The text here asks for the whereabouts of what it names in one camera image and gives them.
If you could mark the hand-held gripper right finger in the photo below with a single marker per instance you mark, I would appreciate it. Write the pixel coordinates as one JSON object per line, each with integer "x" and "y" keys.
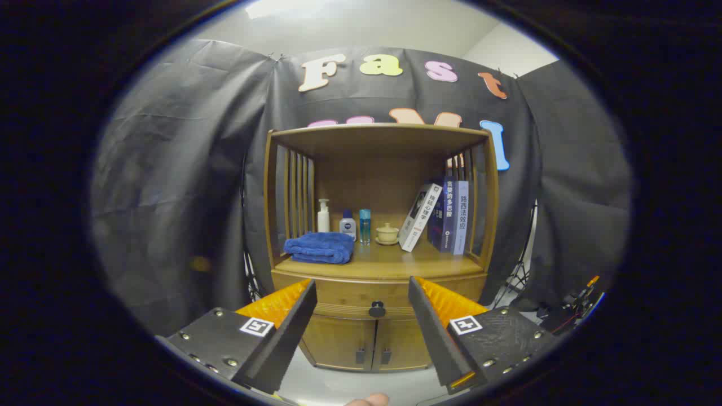
{"x": 434, "y": 332}

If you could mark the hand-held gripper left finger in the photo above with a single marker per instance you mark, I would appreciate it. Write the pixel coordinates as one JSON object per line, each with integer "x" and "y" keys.
{"x": 293, "y": 332}

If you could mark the black round drawer knob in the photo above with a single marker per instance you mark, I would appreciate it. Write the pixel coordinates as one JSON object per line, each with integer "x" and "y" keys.
{"x": 377, "y": 309}

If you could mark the wooden cabinet door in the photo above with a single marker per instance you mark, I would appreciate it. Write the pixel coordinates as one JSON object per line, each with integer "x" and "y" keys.
{"x": 338, "y": 341}
{"x": 403, "y": 344}

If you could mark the wooden countertop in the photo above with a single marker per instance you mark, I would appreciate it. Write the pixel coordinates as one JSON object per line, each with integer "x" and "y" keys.
{"x": 383, "y": 260}

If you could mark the wooden cabinet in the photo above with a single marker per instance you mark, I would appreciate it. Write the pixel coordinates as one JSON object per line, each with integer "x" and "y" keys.
{"x": 372, "y": 169}

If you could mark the black tripod stand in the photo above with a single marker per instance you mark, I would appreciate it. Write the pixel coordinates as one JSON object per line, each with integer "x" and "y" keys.
{"x": 251, "y": 287}
{"x": 516, "y": 279}

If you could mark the blue folded towel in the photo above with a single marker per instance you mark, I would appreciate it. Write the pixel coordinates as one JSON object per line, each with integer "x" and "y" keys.
{"x": 318, "y": 248}

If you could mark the dark blue book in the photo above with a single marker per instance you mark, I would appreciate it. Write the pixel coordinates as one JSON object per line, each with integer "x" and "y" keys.
{"x": 444, "y": 223}

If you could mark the cream lidded tea cup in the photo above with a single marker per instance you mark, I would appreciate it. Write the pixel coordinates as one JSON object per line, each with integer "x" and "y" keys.
{"x": 387, "y": 233}

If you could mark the white book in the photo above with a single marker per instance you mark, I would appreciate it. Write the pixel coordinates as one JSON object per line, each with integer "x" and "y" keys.
{"x": 418, "y": 219}

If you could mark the white pump bottle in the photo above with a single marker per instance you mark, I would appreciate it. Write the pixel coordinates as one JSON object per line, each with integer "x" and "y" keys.
{"x": 323, "y": 221}

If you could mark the light purple book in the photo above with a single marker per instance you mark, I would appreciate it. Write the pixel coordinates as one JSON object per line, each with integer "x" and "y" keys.
{"x": 461, "y": 220}

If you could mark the white bottle with blue cap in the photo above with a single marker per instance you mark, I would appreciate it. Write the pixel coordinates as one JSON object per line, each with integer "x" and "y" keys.
{"x": 347, "y": 228}

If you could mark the black equipment box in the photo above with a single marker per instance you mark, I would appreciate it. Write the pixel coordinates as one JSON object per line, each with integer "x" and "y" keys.
{"x": 555, "y": 318}

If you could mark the clear blue bottle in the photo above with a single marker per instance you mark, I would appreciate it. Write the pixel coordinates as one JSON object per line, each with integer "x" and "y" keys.
{"x": 365, "y": 225}

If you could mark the black device with orange tip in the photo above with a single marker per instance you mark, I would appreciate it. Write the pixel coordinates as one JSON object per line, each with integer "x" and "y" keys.
{"x": 581, "y": 296}

